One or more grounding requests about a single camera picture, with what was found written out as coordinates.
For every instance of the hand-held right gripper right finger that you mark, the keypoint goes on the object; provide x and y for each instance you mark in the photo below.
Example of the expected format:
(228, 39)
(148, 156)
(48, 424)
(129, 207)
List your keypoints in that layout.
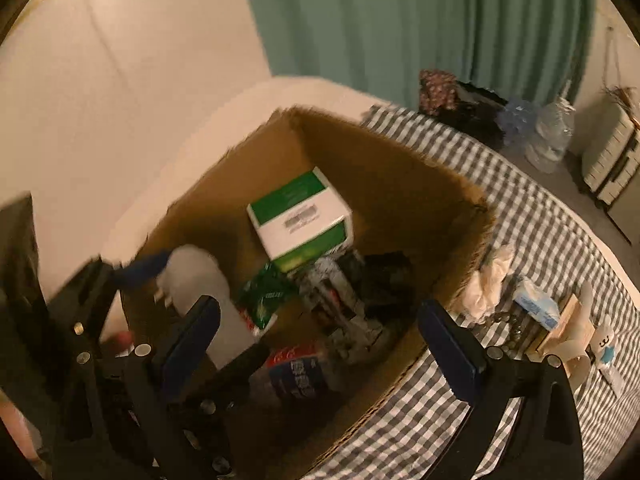
(445, 346)

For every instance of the green curtain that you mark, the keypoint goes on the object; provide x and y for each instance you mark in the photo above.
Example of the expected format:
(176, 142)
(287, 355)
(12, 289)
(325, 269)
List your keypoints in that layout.
(400, 25)

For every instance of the brown cardboard box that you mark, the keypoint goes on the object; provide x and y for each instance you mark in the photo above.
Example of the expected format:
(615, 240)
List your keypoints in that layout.
(380, 175)

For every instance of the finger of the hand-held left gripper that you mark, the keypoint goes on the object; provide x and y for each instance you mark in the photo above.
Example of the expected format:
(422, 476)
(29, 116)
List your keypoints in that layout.
(142, 267)
(236, 372)

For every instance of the clear plastic jar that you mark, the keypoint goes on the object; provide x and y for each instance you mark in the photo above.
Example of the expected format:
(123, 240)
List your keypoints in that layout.
(335, 305)

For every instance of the blue label water bottle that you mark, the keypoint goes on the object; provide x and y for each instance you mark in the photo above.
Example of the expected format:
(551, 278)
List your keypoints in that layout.
(295, 375)

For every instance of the floral bag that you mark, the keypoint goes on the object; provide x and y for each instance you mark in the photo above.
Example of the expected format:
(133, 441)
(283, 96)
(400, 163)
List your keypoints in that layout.
(437, 91)

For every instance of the crumpled white tissue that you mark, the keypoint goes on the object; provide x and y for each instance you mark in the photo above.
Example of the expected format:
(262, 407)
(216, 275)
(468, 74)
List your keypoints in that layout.
(482, 285)

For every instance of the black bag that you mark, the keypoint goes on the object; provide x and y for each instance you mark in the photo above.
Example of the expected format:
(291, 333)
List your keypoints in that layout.
(477, 115)

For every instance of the green and white medicine box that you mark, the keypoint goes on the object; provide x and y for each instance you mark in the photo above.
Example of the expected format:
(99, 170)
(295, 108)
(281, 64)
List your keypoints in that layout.
(300, 230)

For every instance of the white plastic bottle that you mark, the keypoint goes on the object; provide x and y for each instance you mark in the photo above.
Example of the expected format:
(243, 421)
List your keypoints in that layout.
(200, 280)

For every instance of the bluish water jug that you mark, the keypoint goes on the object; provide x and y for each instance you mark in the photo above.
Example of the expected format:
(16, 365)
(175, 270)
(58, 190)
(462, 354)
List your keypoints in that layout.
(517, 117)

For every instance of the grey fridge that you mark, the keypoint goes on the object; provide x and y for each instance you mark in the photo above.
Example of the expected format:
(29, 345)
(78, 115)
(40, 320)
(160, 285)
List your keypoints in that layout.
(627, 217)

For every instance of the green packet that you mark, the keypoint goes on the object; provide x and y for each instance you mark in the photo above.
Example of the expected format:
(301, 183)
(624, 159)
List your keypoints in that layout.
(265, 292)

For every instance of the small tan box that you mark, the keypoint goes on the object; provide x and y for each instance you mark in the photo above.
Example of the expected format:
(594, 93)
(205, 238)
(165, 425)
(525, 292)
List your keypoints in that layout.
(555, 325)

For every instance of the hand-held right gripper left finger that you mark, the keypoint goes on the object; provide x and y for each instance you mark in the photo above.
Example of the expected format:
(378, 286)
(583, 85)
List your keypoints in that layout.
(192, 336)

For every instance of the clear water jug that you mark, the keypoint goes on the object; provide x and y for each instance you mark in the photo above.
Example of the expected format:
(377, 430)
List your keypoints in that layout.
(550, 130)

